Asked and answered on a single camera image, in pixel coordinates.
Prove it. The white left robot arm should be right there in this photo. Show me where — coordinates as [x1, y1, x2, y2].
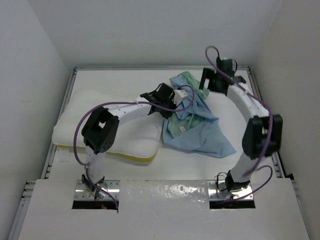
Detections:
[81, 83, 184, 192]

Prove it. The metal base plate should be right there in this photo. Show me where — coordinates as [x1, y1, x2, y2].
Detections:
[207, 180, 254, 202]
[73, 179, 122, 201]

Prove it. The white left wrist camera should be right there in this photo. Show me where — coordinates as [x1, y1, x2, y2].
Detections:
[172, 89, 189, 106]

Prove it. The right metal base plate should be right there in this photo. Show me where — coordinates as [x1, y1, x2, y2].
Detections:
[207, 180, 254, 202]

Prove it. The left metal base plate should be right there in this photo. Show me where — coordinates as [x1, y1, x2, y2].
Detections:
[73, 179, 122, 201]

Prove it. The blue and green pillowcase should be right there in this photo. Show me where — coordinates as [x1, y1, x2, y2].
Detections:
[162, 71, 236, 158]

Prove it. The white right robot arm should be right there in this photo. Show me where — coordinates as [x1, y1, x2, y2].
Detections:
[199, 57, 283, 192]

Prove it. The white pillow with yellow band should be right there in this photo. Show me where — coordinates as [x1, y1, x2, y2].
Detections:
[51, 89, 163, 163]

